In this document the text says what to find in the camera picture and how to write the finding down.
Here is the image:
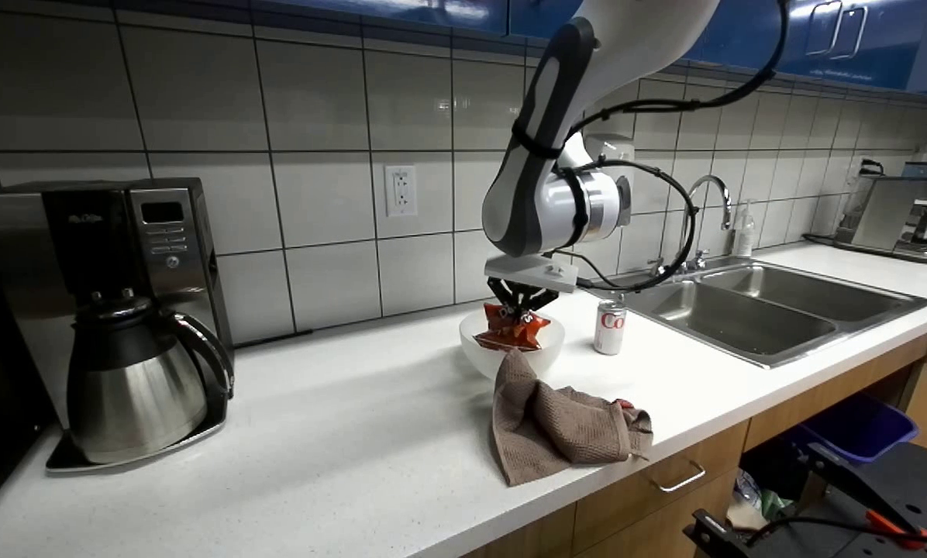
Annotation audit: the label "silver espresso machine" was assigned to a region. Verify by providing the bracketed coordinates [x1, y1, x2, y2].
[811, 159, 927, 265]

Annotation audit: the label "stainless double sink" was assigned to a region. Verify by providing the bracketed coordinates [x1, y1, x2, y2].
[621, 261, 927, 366]

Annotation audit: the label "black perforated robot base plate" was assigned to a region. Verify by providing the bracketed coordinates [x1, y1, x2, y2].
[681, 439, 927, 558]

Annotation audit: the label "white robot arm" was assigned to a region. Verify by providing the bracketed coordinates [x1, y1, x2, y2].
[481, 0, 721, 317]

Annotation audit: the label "steel coffee carafe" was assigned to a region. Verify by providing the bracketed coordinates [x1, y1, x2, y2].
[65, 297, 233, 466]

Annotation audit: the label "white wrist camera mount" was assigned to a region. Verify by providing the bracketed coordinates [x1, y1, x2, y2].
[484, 253, 577, 295]

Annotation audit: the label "blue bin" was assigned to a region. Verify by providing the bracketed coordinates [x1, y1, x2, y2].
[797, 397, 918, 466]

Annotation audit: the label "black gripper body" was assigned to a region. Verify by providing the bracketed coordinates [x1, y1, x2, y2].
[487, 277, 559, 304]

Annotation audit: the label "chrome faucet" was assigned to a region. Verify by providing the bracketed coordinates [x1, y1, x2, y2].
[681, 173, 734, 272]

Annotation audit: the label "blue upper cabinets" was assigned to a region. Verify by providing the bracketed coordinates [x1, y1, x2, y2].
[110, 0, 927, 104]

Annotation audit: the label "soda can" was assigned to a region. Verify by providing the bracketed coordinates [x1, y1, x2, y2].
[592, 304, 626, 357]

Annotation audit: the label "wooden base cabinet with handles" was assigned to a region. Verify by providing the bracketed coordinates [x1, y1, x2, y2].
[458, 318, 927, 558]

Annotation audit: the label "black steel coffee maker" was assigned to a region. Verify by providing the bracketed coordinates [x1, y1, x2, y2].
[0, 176, 233, 472]

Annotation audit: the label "brown cloth towel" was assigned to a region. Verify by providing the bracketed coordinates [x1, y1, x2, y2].
[489, 351, 656, 487]

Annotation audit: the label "white wall outlet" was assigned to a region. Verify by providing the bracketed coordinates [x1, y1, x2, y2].
[386, 163, 419, 217]

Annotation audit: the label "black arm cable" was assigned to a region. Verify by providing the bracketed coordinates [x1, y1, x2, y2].
[551, 0, 797, 297]

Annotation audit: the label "orange snack pack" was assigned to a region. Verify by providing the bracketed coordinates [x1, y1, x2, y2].
[474, 304, 549, 354]

